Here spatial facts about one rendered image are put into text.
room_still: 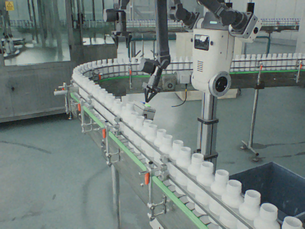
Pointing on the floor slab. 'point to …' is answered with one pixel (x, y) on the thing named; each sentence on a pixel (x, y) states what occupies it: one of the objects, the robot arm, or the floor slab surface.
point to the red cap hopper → (133, 21)
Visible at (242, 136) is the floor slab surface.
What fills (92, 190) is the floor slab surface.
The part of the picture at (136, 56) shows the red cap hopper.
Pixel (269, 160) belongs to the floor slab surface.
